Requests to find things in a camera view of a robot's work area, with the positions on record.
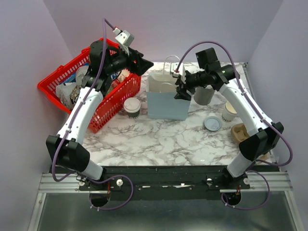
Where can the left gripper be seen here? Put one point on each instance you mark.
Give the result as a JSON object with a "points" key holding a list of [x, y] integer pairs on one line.
{"points": [[134, 55]]}

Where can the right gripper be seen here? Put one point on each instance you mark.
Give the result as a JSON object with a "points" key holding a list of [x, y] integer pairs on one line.
{"points": [[181, 90]]}

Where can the white paper bag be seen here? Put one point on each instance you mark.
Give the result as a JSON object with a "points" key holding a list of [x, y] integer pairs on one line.
{"points": [[160, 92]]}

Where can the white coffee cup lid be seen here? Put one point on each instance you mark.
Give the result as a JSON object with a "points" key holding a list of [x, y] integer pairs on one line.
{"points": [[132, 105]]}

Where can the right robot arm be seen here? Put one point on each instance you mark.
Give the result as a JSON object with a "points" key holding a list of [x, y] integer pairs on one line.
{"points": [[263, 132]]}

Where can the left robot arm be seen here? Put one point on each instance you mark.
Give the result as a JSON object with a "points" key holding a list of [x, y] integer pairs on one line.
{"points": [[66, 148]]}

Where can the grey straw holder cup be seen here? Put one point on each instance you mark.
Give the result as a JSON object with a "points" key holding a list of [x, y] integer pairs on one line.
{"points": [[203, 96]]}

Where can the red plastic shopping basket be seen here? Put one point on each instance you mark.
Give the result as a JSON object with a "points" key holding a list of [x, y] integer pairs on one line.
{"points": [[111, 104]]}

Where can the grey crumpled paper bag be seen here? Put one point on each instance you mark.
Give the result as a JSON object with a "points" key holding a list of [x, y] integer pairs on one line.
{"points": [[80, 74]]}

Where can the brown cardboard cup carrier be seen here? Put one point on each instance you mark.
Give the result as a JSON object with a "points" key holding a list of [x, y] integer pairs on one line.
{"points": [[240, 132]]}

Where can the white printed plastic bag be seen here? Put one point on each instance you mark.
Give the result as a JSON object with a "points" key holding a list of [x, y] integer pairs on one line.
{"points": [[68, 94]]}

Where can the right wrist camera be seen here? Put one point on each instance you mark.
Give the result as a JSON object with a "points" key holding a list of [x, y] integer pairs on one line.
{"points": [[178, 71]]}

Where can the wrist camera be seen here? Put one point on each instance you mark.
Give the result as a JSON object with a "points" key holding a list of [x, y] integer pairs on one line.
{"points": [[178, 71], [124, 39]]}

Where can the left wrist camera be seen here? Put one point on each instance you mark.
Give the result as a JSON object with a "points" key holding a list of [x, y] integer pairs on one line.
{"points": [[124, 39]]}

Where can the black mounting rail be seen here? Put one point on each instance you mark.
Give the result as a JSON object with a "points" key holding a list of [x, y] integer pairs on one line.
{"points": [[156, 183]]}

